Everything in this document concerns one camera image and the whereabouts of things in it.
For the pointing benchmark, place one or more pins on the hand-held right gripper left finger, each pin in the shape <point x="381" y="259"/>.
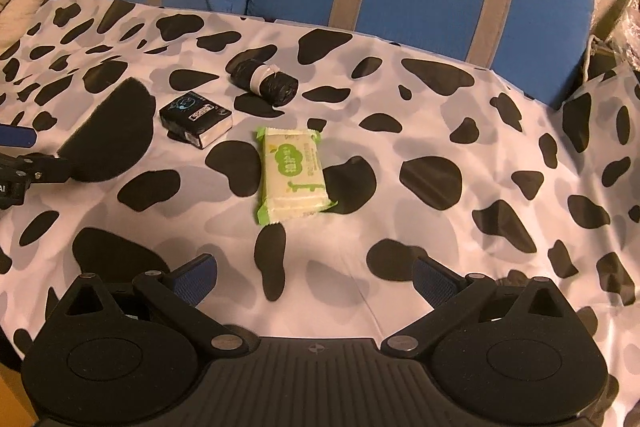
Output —
<point x="192" y="281"/>

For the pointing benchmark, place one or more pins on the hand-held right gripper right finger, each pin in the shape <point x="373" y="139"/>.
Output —
<point x="432" y="282"/>

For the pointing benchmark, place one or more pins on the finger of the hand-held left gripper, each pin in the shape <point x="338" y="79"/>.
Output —
<point x="47" y="169"/>
<point x="20" y="136"/>

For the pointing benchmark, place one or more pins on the black foam pad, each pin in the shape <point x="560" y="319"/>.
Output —
<point x="110" y="132"/>

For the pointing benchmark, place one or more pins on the cow print blanket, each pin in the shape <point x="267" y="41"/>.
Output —
<point x="200" y="217"/>

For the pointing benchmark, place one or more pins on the green and white wipes packet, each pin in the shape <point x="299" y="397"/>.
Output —
<point x="292" y="172"/>

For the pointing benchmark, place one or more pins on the small black tissue packet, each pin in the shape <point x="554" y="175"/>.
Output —
<point x="195" y="114"/>

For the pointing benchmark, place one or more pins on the black trash bag roll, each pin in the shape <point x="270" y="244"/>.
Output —
<point x="270" y="82"/>

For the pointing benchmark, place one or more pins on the clear plastic wrapping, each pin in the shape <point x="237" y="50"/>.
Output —
<point x="622" y="2"/>

